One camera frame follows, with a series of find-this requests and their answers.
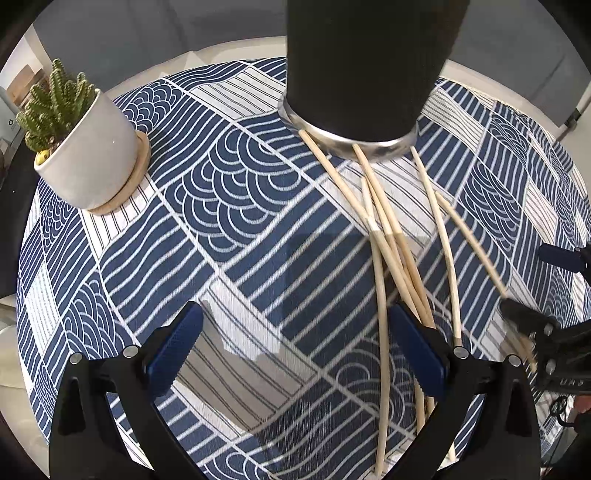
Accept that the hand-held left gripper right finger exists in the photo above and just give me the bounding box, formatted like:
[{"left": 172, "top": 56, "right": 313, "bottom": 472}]
[{"left": 388, "top": 302, "right": 541, "bottom": 480}]

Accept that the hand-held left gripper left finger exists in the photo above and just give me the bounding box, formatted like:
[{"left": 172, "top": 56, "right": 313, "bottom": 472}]
[{"left": 48, "top": 300, "right": 206, "bottom": 480}]

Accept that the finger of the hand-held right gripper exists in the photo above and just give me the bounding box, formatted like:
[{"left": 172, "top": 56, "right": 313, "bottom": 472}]
[
  {"left": 538, "top": 242, "right": 591, "bottom": 275},
  {"left": 500, "top": 298, "right": 561, "bottom": 342}
]

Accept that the pile of wooden chopsticks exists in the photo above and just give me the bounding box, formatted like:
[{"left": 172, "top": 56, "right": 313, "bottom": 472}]
[{"left": 298, "top": 129, "right": 539, "bottom": 477}]

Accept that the black utensil cup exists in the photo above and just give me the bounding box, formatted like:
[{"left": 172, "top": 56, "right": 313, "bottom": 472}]
[{"left": 278, "top": 0, "right": 472, "bottom": 162}]

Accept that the blue white patterned tablecloth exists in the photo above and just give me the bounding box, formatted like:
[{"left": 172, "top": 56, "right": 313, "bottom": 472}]
[{"left": 16, "top": 55, "right": 587, "bottom": 480}]

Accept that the round wooden saucer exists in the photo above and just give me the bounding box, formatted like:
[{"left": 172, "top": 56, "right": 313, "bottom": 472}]
[{"left": 88, "top": 129, "right": 152, "bottom": 217}]

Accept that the white ceramic plant pot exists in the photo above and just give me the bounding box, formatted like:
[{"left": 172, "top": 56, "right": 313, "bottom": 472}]
[{"left": 34, "top": 88, "right": 139, "bottom": 210}]

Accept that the green cactus plant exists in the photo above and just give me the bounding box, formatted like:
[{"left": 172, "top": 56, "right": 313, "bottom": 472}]
[{"left": 16, "top": 58, "right": 100, "bottom": 155}]

